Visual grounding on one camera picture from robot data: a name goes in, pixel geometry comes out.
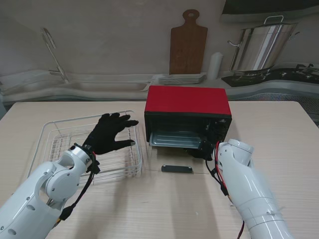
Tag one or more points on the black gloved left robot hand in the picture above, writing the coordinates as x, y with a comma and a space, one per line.
104, 139

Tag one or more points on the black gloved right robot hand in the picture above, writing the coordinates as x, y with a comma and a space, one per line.
198, 154

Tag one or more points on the ribbed metal baking tray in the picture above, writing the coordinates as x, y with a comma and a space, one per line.
174, 139

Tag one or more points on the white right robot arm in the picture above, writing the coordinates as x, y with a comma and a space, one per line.
249, 184

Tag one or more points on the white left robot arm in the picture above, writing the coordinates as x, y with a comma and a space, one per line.
49, 189

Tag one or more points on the black oven knob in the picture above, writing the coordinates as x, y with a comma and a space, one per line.
221, 128

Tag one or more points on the red black toaster oven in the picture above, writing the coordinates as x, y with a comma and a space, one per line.
187, 102

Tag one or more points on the steel kitchen sink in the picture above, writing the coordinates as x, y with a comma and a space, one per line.
99, 86

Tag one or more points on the stack of white plates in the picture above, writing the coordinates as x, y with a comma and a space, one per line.
182, 79

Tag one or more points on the chrome kitchen faucet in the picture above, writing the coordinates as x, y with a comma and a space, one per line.
60, 69

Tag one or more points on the white paper towel roll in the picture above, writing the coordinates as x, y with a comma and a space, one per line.
215, 66

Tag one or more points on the brown wooden cutting board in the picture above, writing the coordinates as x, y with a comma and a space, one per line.
188, 49

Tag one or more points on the black gas stove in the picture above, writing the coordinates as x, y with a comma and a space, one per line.
286, 74

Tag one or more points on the tall steel stock pot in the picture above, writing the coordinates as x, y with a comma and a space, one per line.
261, 47

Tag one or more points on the dark range hood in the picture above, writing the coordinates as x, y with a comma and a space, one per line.
274, 7

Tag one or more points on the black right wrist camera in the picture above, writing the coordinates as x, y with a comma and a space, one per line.
207, 147

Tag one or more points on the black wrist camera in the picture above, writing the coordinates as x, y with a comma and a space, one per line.
95, 168
207, 147

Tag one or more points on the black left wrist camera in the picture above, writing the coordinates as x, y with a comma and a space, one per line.
95, 168

